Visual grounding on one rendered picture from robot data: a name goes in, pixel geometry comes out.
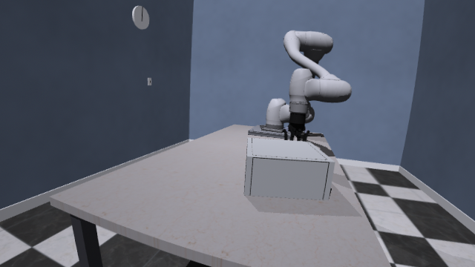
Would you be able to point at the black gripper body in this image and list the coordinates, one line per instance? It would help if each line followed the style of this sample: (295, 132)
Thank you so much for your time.
(296, 119)

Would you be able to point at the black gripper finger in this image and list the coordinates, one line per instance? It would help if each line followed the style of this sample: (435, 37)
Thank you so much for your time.
(306, 132)
(285, 133)

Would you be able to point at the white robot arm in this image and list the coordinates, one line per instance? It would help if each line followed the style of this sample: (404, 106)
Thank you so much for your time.
(303, 85)

